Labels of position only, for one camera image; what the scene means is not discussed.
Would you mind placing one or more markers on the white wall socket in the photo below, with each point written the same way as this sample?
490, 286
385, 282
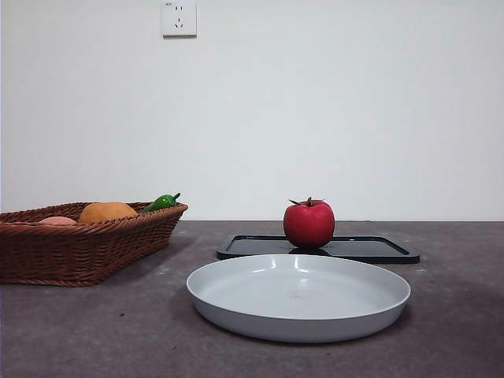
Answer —
180, 19

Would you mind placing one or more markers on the orange-yellow potato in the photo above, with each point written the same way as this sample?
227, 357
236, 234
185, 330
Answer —
106, 212

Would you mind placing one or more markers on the dark rectangular tray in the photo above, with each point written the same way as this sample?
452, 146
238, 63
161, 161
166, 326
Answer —
374, 248

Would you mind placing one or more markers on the brown wicker basket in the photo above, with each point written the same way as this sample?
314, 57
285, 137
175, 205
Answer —
78, 256

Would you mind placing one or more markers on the white round plate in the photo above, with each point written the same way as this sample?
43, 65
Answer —
299, 303

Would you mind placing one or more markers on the red tomato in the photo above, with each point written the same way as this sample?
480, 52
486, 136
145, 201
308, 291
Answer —
309, 224

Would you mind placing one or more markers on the pink-brown egg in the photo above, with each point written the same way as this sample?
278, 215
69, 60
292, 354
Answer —
57, 221

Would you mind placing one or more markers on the green pepper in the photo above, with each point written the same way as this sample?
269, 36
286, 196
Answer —
161, 202

